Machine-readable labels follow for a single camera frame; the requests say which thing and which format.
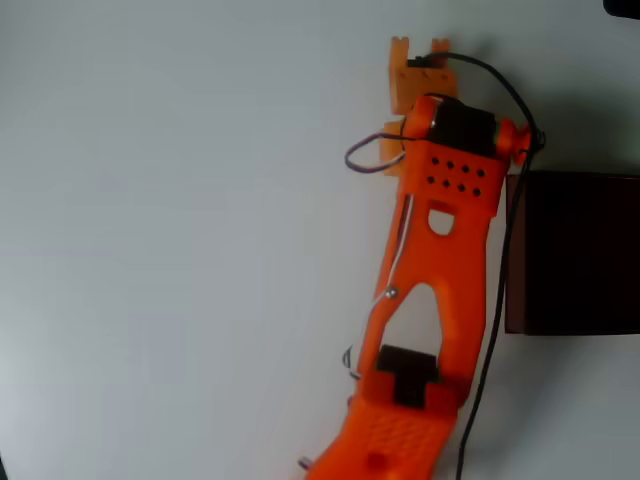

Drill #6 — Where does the dark brown box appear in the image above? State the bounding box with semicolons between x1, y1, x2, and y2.
504;170;640;336

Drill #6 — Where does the black object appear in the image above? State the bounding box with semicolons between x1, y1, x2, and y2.
602;0;640;21

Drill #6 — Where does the purple servo wire loop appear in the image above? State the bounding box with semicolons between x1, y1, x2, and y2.
343;131;409;175

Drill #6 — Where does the orange camera mount bracket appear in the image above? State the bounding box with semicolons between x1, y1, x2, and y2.
388;35;460;115

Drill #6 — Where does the white servo wire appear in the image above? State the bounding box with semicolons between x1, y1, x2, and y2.
368;193;415;314

